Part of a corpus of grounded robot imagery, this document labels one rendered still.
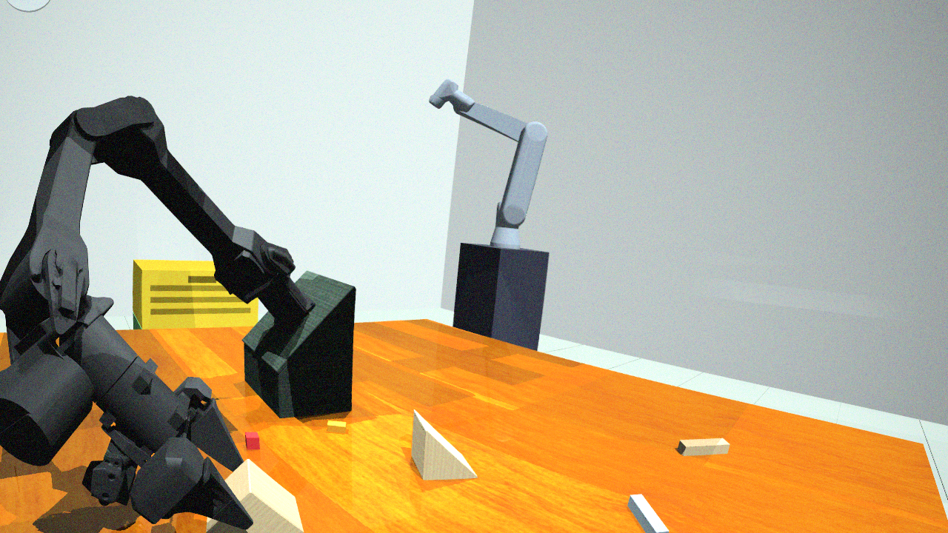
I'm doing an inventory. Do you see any small red block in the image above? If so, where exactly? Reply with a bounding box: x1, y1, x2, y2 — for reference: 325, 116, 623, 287
245, 432, 260, 450

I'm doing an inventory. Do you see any cream triangular block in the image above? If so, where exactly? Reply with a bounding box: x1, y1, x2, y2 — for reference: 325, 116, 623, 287
411, 409, 478, 480

